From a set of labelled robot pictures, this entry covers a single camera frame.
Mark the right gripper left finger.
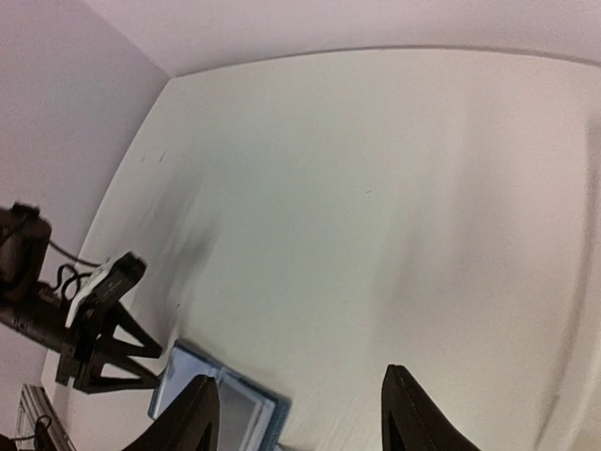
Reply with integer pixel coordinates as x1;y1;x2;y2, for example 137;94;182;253
125;375;220;451

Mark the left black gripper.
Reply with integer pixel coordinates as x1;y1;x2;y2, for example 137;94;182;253
1;202;162;394

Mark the blue card holder wallet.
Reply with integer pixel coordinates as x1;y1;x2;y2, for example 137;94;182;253
147;338;291;450

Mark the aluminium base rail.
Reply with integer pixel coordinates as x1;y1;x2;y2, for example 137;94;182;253
14;384;76;451

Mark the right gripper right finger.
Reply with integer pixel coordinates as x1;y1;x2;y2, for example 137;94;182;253
381;365;478;451

